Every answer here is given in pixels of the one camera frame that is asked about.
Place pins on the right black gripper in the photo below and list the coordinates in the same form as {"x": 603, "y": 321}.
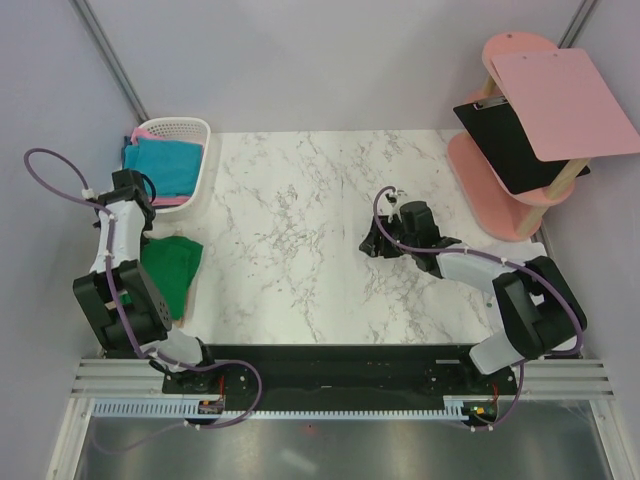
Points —
{"x": 371, "y": 244}

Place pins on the green t shirt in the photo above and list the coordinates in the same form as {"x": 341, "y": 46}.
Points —
{"x": 172, "y": 263}

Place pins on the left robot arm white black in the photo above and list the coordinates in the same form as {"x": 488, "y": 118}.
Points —
{"x": 125, "y": 309}

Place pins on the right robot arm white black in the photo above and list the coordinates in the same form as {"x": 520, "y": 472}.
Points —
{"x": 537, "y": 308}

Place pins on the dark blue folded t shirt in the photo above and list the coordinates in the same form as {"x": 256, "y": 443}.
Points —
{"x": 126, "y": 143}

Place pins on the teal folded t shirt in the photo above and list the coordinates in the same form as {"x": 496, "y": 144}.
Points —
{"x": 165, "y": 165}

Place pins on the pink folded t shirt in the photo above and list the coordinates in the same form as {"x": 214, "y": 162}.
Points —
{"x": 142, "y": 134}

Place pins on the white plastic laundry basket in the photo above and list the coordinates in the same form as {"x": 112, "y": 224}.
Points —
{"x": 174, "y": 152}

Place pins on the white paper sheet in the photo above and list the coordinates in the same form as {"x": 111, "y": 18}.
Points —
{"x": 489, "y": 319}

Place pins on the pink wooden side shelf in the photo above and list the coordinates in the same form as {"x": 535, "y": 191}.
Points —
{"x": 502, "y": 215}

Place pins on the beige folded t shirt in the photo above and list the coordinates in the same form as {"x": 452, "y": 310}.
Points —
{"x": 189, "y": 306}

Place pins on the black clipboard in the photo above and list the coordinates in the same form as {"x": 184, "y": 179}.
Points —
{"x": 495, "y": 128}

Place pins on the pink clipboard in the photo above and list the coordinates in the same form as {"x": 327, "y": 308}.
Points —
{"x": 564, "y": 105}

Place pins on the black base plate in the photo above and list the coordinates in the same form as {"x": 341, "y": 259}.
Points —
{"x": 340, "y": 377}

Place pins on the aluminium frame rail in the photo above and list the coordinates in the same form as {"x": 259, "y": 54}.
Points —
{"x": 116, "y": 378}

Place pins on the white slotted cable duct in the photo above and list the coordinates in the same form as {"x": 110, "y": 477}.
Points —
{"x": 215, "y": 408}

